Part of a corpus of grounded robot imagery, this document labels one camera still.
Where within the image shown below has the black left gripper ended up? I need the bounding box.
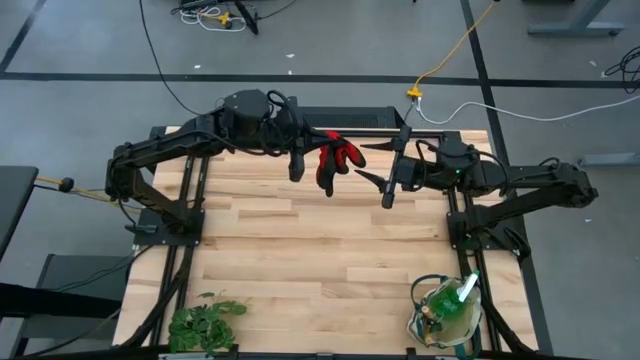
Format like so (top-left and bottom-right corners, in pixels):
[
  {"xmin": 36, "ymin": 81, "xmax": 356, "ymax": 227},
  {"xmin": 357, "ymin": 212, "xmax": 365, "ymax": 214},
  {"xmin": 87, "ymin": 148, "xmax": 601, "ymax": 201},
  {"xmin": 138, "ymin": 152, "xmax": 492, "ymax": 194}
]
[{"xmin": 264, "ymin": 97, "xmax": 331, "ymax": 184}]

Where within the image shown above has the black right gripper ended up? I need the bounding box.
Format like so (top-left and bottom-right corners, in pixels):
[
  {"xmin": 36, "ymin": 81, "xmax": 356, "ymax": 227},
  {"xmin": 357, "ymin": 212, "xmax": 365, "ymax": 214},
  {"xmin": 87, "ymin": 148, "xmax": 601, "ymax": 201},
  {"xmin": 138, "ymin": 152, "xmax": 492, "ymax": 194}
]
[{"xmin": 353, "ymin": 125, "xmax": 441, "ymax": 210}]

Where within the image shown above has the red black gardening glove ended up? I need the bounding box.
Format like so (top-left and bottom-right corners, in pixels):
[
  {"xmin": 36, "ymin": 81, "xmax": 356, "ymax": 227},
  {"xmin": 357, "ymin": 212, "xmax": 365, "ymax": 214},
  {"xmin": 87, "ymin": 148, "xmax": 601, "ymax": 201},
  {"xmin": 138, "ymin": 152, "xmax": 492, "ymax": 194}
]
[{"xmin": 315, "ymin": 130, "xmax": 367, "ymax": 198}]

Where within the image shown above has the green spray bottle white nozzle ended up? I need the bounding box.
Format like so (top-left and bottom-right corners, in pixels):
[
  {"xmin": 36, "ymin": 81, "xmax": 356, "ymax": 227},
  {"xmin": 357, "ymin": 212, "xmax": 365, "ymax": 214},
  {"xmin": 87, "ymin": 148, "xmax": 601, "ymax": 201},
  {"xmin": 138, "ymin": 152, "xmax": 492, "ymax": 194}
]
[{"xmin": 428, "ymin": 269, "xmax": 480, "ymax": 322}]

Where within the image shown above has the beige green gardening bag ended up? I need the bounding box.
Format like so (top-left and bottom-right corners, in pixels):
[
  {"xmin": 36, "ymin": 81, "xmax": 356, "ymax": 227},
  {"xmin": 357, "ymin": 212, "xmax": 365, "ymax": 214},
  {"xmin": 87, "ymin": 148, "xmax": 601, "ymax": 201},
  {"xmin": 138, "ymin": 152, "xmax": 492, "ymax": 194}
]
[{"xmin": 404, "ymin": 272, "xmax": 485, "ymax": 360}]

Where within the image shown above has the black computer tower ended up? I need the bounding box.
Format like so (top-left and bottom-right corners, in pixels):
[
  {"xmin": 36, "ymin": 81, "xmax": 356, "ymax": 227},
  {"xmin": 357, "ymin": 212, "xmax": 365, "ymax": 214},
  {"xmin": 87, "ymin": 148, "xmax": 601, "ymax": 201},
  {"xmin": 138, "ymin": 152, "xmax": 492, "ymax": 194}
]
[{"xmin": 298, "ymin": 105, "xmax": 408, "ymax": 130}]

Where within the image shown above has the black stand leg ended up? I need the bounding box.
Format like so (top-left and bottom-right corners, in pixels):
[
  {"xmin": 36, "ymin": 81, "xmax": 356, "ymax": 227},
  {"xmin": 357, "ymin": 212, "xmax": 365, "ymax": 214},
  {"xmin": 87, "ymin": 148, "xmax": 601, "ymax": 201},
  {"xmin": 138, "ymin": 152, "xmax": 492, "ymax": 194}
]
[{"xmin": 233, "ymin": 0, "xmax": 261, "ymax": 36}]

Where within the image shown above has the green potted plant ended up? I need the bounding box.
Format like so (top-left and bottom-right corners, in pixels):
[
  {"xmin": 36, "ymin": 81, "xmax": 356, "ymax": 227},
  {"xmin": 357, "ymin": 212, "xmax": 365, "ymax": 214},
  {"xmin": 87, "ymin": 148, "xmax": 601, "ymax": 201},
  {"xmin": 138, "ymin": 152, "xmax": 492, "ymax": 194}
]
[{"xmin": 167, "ymin": 291, "xmax": 250, "ymax": 357}]

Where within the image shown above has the grey desk foot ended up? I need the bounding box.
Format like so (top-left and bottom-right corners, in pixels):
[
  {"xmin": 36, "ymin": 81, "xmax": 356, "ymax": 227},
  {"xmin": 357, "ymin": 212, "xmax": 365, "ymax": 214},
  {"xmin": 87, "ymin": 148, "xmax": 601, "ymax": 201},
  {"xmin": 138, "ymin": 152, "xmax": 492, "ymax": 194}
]
[
  {"xmin": 527, "ymin": 0, "xmax": 626, "ymax": 38},
  {"xmin": 578, "ymin": 151, "xmax": 640, "ymax": 168}
]

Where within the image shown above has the black desk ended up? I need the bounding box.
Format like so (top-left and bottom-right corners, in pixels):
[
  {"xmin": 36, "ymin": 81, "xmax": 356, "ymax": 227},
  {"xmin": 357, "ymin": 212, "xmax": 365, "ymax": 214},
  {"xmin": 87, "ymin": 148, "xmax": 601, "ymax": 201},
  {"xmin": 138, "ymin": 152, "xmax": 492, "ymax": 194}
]
[{"xmin": 0, "ymin": 166, "xmax": 40, "ymax": 261}]

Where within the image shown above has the yellow extension cable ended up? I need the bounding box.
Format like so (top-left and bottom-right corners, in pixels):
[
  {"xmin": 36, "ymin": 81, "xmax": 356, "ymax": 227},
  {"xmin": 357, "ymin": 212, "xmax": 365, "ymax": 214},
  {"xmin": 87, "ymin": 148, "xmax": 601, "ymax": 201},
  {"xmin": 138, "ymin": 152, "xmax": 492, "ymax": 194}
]
[{"xmin": 405, "ymin": 0, "xmax": 497, "ymax": 100}]

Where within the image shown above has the white floor cable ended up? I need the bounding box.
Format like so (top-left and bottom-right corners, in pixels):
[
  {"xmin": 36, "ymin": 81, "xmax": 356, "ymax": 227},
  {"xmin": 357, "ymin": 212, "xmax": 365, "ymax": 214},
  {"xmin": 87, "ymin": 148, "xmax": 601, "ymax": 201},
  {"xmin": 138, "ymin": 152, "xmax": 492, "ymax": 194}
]
[{"xmin": 416, "ymin": 93, "xmax": 640, "ymax": 126}]

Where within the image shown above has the white cable coil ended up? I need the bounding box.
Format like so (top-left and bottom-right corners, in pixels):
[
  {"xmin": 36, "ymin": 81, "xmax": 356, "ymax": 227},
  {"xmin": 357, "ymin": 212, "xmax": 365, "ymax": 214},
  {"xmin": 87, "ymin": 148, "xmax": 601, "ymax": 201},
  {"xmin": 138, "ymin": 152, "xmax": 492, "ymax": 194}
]
[{"xmin": 178, "ymin": 5, "xmax": 249, "ymax": 34}]

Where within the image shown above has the black floor cable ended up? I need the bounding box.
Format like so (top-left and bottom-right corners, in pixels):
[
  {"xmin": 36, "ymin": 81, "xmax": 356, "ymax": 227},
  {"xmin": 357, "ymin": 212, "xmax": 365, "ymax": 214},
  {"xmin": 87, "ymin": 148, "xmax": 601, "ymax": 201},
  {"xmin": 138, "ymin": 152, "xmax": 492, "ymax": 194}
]
[{"xmin": 138, "ymin": 0, "xmax": 224, "ymax": 117}]

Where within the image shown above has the yellow hanging cable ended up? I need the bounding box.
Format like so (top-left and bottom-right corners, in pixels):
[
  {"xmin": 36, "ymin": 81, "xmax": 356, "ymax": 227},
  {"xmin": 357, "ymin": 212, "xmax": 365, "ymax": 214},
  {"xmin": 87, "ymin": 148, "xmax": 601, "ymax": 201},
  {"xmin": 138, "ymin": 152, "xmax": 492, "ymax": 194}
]
[{"xmin": 34, "ymin": 174, "xmax": 146, "ymax": 217}]

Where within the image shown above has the black cable coil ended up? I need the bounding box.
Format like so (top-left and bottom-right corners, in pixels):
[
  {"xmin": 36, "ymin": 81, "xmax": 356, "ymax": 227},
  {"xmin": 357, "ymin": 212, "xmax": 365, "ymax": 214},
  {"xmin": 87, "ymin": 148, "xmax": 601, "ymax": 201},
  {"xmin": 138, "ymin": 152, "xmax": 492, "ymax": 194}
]
[{"xmin": 603, "ymin": 44, "xmax": 640, "ymax": 95}]

